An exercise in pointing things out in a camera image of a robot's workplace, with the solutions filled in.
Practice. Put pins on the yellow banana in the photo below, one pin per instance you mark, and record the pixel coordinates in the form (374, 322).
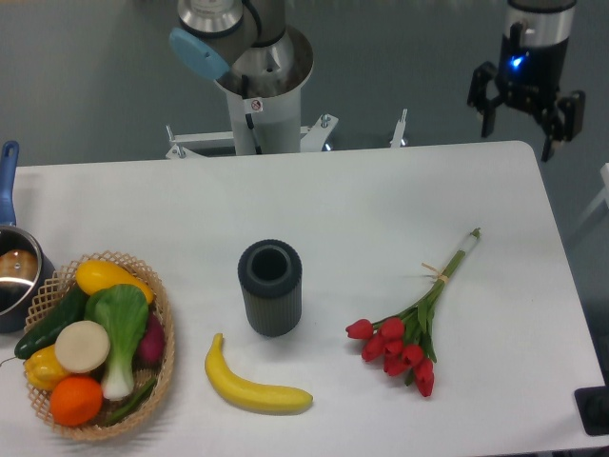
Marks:
(248, 395)

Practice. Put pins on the black device at table edge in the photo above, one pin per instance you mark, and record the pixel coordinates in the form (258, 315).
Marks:
(592, 403)

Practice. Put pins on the purple red onion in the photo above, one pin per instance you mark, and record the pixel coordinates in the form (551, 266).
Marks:
(151, 347)

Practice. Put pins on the dark green cucumber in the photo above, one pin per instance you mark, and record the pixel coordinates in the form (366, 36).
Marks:
(69, 310)

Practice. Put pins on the yellow squash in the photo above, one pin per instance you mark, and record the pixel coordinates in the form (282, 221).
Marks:
(95, 275)

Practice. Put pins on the red tulip bouquet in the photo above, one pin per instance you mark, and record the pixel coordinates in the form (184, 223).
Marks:
(404, 341)

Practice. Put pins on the woven wicker basket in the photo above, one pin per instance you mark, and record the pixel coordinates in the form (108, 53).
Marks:
(50, 294)

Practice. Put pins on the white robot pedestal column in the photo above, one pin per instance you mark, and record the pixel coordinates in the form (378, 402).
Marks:
(265, 125)

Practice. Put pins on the white furniture piece right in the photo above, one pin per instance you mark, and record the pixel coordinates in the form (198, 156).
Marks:
(601, 199)

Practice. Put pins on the dark grey ribbed vase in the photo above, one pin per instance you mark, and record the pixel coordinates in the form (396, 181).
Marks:
(270, 274)

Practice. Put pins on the orange fruit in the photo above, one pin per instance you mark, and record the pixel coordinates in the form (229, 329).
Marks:
(75, 400)

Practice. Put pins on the green bean pod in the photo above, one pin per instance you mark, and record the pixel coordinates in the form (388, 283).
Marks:
(132, 404)

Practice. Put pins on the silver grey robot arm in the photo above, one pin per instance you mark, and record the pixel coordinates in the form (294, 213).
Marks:
(261, 64)

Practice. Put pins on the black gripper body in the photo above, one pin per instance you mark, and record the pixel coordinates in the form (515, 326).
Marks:
(533, 48)

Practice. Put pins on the blue handled saucepan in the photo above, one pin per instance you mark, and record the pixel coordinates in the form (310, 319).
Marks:
(24, 265)

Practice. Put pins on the yellow bell pepper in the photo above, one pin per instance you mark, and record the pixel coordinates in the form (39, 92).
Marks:
(43, 369)

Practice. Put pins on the green bok choy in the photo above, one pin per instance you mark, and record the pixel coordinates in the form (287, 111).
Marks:
(122, 311)

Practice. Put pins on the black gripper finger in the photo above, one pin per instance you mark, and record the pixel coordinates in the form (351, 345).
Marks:
(563, 122)
(478, 98)

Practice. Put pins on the beige round disc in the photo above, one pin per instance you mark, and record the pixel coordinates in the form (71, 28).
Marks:
(82, 347)

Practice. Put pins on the white metal base frame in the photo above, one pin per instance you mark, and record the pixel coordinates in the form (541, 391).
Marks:
(313, 138)

